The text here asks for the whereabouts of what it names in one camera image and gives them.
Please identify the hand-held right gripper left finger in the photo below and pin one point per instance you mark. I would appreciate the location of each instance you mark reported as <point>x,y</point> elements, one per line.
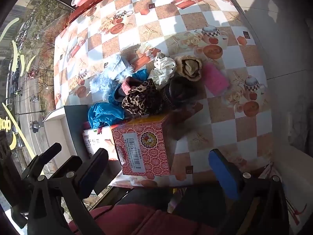
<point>91,175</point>

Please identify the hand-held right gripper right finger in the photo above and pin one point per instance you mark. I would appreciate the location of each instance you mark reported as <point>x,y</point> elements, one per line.
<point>225,176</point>

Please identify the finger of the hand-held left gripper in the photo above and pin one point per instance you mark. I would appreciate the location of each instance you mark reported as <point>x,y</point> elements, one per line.
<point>50,151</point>

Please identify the white cardboard box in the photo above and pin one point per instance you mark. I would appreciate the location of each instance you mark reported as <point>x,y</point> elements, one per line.
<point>58,137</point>

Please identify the blue cloth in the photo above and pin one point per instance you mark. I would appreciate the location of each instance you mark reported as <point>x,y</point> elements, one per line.
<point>105,113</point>

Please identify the light blue feathery scrunchie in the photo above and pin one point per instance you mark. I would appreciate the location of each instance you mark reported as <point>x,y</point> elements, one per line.
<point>102,82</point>

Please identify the pink sponge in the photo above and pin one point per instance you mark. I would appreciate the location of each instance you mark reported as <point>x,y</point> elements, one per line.
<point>216,80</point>

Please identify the dark purple knit sock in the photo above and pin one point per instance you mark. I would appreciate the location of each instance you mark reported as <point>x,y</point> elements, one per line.
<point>178,91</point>

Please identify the beige knit sock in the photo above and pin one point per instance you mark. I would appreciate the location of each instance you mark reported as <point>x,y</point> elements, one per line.
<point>182,67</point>

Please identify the white floral printed carton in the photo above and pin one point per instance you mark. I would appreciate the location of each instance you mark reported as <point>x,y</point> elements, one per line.
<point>97,139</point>

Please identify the yellow window decal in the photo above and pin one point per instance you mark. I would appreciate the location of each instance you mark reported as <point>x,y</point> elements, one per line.
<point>12,145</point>

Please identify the red patterned carton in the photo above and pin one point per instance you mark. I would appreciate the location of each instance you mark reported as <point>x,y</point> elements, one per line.
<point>146,149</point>

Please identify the leopard print scrunchie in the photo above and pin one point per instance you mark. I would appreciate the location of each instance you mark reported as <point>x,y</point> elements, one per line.
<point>141,100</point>

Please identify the pink and navy knit band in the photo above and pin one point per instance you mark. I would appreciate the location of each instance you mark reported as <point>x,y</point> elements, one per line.
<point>127,85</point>

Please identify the white polka dot scrunchie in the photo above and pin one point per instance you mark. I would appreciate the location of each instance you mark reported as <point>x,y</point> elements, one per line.
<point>163,72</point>

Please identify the checkered printed tablecloth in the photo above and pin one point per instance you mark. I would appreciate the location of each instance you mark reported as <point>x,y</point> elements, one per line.
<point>146,9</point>

